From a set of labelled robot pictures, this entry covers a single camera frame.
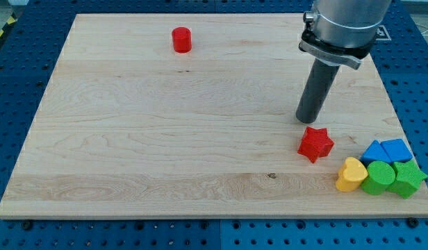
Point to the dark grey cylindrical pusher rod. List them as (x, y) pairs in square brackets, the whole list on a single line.
[(315, 92)]

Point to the red star block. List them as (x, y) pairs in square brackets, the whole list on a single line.
[(315, 143)]

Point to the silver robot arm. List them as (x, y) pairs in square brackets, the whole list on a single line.
[(336, 33)]

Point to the yellow heart block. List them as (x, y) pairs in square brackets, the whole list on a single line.
[(351, 175)]

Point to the green star block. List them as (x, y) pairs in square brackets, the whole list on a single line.
[(408, 177)]

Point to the blue triangle block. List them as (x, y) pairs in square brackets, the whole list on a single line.
[(375, 152)]

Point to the blue cube block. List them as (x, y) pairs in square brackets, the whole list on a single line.
[(396, 150)]

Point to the green cylinder block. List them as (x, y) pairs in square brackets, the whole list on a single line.
[(380, 176)]

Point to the red cylinder block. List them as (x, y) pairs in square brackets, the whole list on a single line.
[(181, 39)]

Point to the light wooden board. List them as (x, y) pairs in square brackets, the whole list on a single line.
[(127, 128)]

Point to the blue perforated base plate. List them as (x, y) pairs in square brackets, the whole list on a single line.
[(27, 59)]

